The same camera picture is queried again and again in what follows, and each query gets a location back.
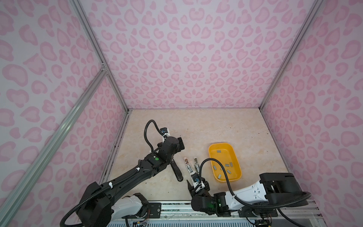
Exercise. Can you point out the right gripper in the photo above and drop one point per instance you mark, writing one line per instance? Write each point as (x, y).
(190, 189)

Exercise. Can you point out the diagonal aluminium frame bar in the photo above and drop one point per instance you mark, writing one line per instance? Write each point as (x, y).
(32, 175)

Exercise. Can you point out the yellow plastic tray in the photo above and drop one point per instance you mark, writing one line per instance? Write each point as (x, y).
(229, 161)

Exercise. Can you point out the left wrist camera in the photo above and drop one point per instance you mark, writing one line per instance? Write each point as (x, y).
(165, 133)

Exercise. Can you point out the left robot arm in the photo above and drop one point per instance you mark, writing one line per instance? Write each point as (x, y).
(95, 208)

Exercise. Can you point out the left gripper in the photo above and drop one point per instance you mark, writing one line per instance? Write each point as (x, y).
(182, 145)

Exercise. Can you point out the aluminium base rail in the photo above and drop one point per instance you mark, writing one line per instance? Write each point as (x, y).
(181, 214)

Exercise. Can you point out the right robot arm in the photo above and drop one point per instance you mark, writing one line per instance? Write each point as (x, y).
(272, 191)

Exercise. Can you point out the pink mini stapler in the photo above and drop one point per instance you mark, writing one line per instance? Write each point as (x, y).
(188, 166)

